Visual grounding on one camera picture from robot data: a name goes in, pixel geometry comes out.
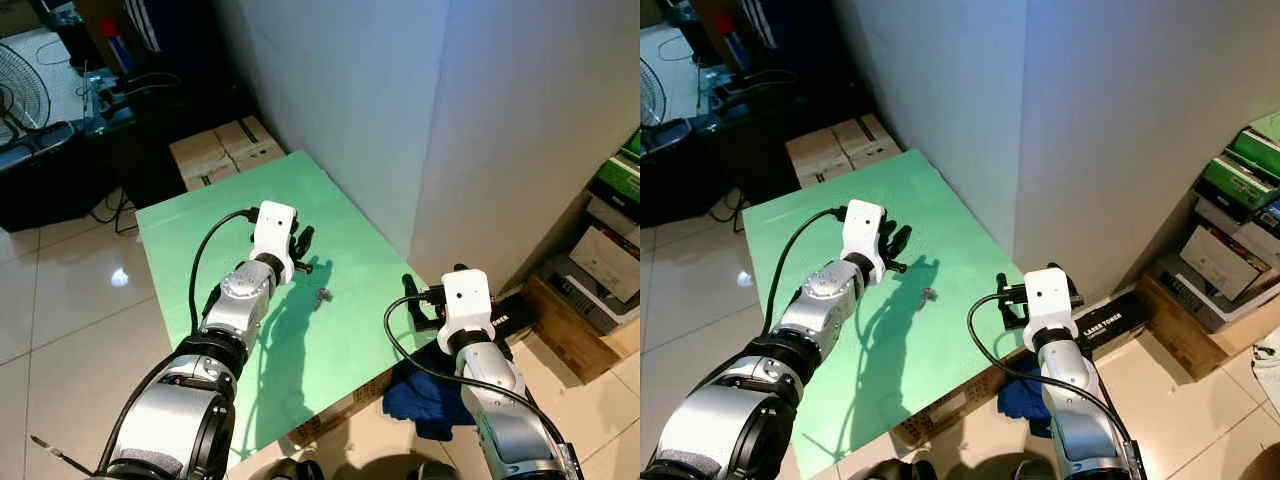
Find white cloth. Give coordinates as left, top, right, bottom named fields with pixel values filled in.
left=1250, top=330, right=1280, bottom=387

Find dark white-striped jacket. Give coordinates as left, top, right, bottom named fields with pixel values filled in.
left=125, top=0, right=217, bottom=52
left=740, top=0, right=832, bottom=52

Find white carton box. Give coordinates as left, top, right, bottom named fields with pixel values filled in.
left=1190, top=195, right=1280, bottom=252
left=585, top=195, right=641, bottom=242

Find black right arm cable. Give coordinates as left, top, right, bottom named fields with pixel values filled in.
left=384, top=292, right=582, bottom=472
left=966, top=290, right=1141, bottom=466

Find black cabinet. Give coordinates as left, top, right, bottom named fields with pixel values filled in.
left=80, top=70, right=252, bottom=207
left=700, top=70, right=851, bottom=202

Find large brown cardboard box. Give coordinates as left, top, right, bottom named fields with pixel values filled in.
left=890, top=364, right=1011, bottom=447
left=288, top=368, right=397, bottom=447

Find green cartridge box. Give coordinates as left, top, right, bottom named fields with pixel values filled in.
left=1200, top=155, right=1280, bottom=217
left=1235, top=112, right=1280, bottom=167
left=595, top=150, right=641, bottom=207

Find standing fan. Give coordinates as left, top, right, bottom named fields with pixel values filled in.
left=0, top=68, right=52, bottom=147
left=640, top=57, right=669, bottom=127

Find white grey printed carton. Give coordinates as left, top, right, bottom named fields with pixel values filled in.
left=1180, top=222, right=1277, bottom=302
left=568, top=222, right=641, bottom=304

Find dark robot left leg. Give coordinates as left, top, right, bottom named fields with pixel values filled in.
left=865, top=457, right=937, bottom=480
left=250, top=457, right=327, bottom=480

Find black floor cables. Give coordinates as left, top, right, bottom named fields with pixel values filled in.
left=90, top=190, right=142, bottom=237
left=705, top=190, right=747, bottom=227

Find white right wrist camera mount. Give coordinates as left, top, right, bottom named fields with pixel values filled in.
left=1022, top=266, right=1079, bottom=346
left=437, top=267, right=494, bottom=347

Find green board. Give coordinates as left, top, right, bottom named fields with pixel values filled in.
left=742, top=148, right=1031, bottom=477
left=134, top=150, right=443, bottom=463

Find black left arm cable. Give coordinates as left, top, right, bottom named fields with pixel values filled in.
left=762, top=206, right=849, bottom=337
left=187, top=207, right=260, bottom=337

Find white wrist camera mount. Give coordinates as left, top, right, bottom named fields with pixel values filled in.
left=1022, top=266, right=1079, bottom=346
left=840, top=198, right=888, bottom=285
left=437, top=267, right=494, bottom=347
left=249, top=200, right=299, bottom=287

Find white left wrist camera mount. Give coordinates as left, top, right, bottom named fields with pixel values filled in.
left=249, top=200, right=299, bottom=287
left=840, top=198, right=888, bottom=285

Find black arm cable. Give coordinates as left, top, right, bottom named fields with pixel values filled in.
left=187, top=207, right=260, bottom=337
left=966, top=290, right=1141, bottom=466
left=384, top=292, right=582, bottom=472
left=762, top=206, right=849, bottom=337

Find red spray can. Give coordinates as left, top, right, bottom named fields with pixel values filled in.
left=100, top=15, right=137, bottom=74
left=715, top=12, right=752, bottom=70

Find black case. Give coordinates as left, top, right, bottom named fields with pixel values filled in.
left=0, top=120, right=112, bottom=234
left=640, top=118, right=722, bottom=227

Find black laser toner box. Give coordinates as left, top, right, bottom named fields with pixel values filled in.
left=485, top=292, right=542, bottom=342
left=1075, top=292, right=1152, bottom=352

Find thin black rod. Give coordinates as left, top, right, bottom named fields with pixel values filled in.
left=29, top=434, right=97, bottom=477

